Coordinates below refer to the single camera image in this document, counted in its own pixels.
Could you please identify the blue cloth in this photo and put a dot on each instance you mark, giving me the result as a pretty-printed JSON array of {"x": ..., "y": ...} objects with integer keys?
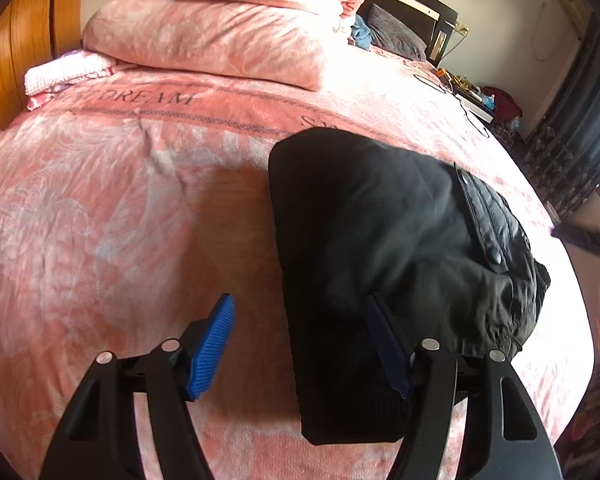
[{"x": 362, "y": 32}]

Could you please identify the pink checkered cloth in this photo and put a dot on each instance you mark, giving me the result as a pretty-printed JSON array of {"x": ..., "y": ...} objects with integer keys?
[{"x": 67, "y": 72}]

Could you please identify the folded pink quilt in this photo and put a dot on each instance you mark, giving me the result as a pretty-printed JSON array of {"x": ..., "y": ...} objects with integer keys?
[{"x": 220, "y": 35}]

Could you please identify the pink patterned bed blanket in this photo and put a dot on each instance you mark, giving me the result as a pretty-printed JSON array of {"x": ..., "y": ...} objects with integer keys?
[{"x": 105, "y": 210}]

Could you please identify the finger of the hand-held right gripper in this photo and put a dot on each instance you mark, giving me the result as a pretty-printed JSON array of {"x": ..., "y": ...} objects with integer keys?
[{"x": 582, "y": 241}]

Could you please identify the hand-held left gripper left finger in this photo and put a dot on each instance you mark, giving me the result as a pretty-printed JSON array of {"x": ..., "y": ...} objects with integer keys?
[{"x": 212, "y": 345}]

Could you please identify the black pants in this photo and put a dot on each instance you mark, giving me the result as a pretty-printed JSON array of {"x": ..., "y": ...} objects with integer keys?
[{"x": 395, "y": 230}]

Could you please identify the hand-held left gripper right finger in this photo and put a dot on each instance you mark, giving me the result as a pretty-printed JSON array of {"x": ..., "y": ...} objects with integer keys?
[{"x": 387, "y": 352}]

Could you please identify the dark red bag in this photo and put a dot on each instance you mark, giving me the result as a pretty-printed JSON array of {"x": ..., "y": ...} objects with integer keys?
[{"x": 504, "y": 102}]

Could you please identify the cluttered nightstand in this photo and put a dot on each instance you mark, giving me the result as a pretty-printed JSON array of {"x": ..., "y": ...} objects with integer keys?
[{"x": 472, "y": 102}]

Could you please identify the wooden wardrobe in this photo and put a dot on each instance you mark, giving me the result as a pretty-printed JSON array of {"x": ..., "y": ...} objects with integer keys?
[{"x": 25, "y": 25}]

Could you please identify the grey pillow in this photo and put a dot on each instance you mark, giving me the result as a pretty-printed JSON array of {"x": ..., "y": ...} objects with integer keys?
[{"x": 395, "y": 32}]

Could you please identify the dark blue curtain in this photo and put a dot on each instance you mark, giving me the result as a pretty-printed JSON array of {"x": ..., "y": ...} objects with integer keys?
[{"x": 575, "y": 130}]

